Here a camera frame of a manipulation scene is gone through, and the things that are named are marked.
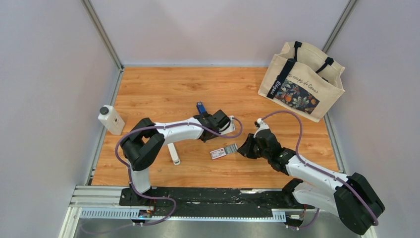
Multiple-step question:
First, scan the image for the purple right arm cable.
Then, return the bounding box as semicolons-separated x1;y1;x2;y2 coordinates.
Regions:
259;110;379;230

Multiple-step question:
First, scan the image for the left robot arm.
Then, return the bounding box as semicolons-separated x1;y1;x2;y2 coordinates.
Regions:
117;110;235;206

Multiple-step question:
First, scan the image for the canvas floral tote bag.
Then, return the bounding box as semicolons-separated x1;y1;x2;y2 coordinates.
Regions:
258;41;345;122

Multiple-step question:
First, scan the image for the white red staple box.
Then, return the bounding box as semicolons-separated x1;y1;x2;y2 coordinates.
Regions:
210;148;227;160

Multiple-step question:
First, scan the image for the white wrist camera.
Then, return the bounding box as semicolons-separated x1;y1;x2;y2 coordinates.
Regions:
254;118;269;137
219;116;235;135

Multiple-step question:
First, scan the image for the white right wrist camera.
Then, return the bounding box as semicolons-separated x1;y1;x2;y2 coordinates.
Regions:
254;118;269;137

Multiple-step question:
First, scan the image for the grey staple strip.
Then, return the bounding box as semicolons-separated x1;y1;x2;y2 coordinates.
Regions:
224;143;238;155

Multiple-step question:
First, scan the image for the aluminium frame rail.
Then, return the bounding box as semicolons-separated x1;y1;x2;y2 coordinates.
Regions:
70;186;316;222

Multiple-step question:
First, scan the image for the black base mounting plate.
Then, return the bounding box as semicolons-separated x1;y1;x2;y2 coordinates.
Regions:
119;187;304;218

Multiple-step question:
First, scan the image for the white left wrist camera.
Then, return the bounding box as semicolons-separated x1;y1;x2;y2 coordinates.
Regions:
219;116;235;135

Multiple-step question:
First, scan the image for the white bottle black cap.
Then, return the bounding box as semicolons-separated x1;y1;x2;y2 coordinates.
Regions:
98;105;125;135

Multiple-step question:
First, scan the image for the blue stapler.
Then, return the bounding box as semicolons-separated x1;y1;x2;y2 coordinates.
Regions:
196;102;208;115

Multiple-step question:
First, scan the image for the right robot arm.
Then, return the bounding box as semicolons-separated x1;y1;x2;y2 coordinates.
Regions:
237;129;385;235

